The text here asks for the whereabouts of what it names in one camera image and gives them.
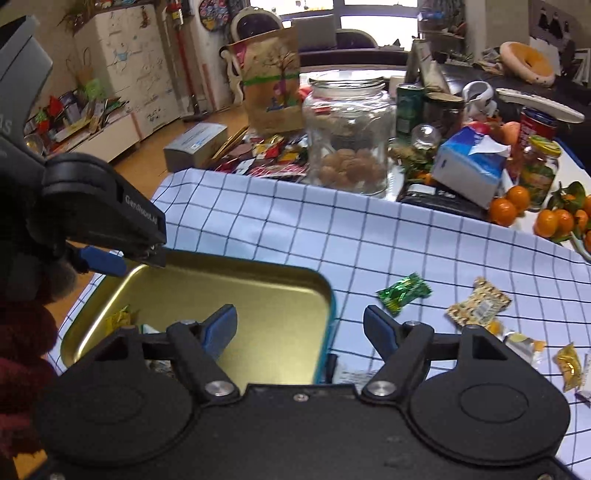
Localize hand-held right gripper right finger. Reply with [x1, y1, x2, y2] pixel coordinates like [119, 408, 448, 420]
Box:
[361, 305, 511, 400]

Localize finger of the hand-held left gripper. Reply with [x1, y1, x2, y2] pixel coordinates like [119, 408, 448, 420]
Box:
[67, 244, 127, 278]

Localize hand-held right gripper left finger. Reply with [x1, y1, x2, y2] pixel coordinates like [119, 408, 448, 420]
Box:
[95, 304, 241, 401]

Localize green foil candy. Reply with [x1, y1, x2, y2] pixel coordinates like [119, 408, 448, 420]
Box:
[376, 272, 433, 317]

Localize gold tin box teal rim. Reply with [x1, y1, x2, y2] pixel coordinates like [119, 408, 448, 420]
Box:
[60, 249, 338, 386]

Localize yellow candy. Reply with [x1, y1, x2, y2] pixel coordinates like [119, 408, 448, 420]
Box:
[104, 305, 139, 337]

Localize beige patterned snack packet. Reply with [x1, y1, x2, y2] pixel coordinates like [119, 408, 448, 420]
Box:
[445, 277, 512, 328]

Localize yellow silver snack packet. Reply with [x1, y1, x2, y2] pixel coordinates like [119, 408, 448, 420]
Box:
[485, 320, 548, 365]

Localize gold foil candy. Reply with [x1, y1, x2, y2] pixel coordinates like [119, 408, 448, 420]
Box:
[553, 342, 583, 393]

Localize white printed packet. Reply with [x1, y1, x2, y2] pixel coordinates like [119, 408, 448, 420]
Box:
[331, 368, 386, 385]

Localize white low shelf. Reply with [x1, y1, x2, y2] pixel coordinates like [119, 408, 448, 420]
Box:
[28, 108, 141, 162]

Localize pile of colourful books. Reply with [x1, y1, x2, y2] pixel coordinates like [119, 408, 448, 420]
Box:
[25, 78, 130, 155]

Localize grey cardboard box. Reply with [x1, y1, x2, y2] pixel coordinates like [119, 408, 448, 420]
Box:
[164, 122, 229, 172]

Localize checked white tablecloth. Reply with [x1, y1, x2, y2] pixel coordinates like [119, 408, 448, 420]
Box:
[48, 168, 591, 480]

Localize white doodled cabinet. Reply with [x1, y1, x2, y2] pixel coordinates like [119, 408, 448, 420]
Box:
[74, 2, 181, 139]

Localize black wallet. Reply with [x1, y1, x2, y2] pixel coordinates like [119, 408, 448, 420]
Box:
[397, 184, 490, 220]

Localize pile of walnuts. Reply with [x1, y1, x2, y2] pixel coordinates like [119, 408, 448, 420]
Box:
[318, 148, 386, 192]

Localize small orange tangerine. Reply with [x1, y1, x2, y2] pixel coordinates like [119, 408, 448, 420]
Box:
[505, 185, 532, 214]
[488, 198, 518, 228]

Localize pile of assorted candies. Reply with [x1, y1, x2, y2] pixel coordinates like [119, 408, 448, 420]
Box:
[212, 134, 310, 178]

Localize blue white tissue pack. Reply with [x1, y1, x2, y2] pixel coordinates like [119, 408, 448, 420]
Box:
[431, 126, 511, 209]

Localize small glass jar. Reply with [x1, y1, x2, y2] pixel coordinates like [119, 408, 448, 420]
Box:
[411, 124, 441, 153]

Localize brown painted paper bag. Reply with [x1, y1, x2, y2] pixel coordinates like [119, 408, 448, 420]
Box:
[228, 25, 305, 134]

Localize large glass jar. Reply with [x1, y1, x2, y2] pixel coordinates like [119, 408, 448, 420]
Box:
[302, 74, 398, 197]

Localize light green tray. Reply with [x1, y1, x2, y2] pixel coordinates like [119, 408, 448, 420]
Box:
[569, 231, 591, 265]

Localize colourful round board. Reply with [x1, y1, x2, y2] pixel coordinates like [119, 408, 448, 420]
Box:
[198, 0, 232, 33]

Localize yellow lid glass jar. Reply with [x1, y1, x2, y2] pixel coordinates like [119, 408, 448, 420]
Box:
[519, 136, 561, 213]

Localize green can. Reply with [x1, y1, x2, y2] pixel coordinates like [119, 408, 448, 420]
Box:
[396, 84, 426, 139]

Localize dark glass jar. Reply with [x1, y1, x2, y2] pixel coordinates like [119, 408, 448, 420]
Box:
[422, 92, 465, 139]

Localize pile of tangerines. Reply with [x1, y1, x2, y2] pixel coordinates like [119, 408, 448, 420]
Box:
[574, 195, 591, 254]

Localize white framed purple chair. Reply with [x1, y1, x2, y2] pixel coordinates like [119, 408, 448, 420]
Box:
[221, 7, 284, 107]

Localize white curved gadget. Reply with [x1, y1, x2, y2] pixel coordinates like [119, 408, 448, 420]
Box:
[462, 80, 497, 118]

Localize red can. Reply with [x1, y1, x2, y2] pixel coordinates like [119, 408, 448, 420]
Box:
[519, 107, 558, 148]

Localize desk calendar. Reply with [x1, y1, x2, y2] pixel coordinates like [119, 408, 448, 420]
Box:
[406, 39, 451, 93]

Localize white long remote control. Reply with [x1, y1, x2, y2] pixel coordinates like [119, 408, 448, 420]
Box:
[495, 88, 585, 123]

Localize grey laptop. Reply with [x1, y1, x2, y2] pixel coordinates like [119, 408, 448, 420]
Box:
[291, 14, 335, 51]

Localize dark chair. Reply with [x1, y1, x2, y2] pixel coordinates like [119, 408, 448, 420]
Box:
[335, 28, 377, 49]

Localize white picture dark figures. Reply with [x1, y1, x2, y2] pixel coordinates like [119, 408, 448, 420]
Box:
[529, 0, 575, 40]

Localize red handled mop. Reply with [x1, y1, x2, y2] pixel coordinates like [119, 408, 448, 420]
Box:
[168, 0, 208, 121]

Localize orange ring cushion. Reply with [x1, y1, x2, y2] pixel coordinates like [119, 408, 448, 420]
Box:
[500, 41, 556, 86]

